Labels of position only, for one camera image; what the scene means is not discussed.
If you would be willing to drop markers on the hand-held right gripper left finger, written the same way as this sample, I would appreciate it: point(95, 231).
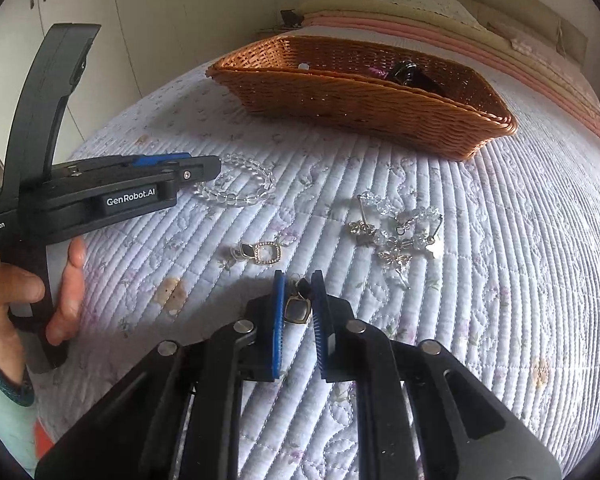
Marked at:
point(279, 330)

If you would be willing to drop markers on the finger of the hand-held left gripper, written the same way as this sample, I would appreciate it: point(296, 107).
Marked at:
point(162, 159)
point(200, 167)

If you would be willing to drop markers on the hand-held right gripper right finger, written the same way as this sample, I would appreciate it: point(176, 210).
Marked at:
point(320, 330)

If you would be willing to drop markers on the gold square black earring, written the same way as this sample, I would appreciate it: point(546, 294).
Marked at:
point(266, 254)
point(297, 312)

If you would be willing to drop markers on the brown wicker basket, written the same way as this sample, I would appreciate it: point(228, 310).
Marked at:
point(355, 105)

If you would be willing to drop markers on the black claw hair clip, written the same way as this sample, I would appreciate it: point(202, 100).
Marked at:
point(405, 72)

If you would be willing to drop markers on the person's left forearm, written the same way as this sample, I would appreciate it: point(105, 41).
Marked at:
point(0, 410)

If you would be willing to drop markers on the person's left hand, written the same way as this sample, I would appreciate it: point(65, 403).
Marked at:
point(15, 285)

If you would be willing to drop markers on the crystal butterfly earring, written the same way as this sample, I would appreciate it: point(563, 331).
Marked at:
point(392, 255)

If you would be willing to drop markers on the gold bow stud earring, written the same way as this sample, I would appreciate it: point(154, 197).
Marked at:
point(362, 230)

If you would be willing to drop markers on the crystal bead drop earring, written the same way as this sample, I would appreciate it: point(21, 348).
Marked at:
point(380, 205)
point(420, 215)

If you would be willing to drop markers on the white wardrobe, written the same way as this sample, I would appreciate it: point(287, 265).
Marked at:
point(155, 10)

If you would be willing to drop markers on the quilted floral bedspread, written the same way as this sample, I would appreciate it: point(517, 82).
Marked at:
point(480, 310)

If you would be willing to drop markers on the small black box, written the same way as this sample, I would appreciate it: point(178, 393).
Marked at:
point(291, 17)

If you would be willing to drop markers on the yellow folded blanket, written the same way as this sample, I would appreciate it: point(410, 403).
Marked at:
point(360, 10)

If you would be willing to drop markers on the white floral pillow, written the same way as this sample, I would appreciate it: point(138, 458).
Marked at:
point(405, 0)

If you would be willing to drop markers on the pink pillow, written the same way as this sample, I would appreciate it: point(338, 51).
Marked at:
point(545, 60)

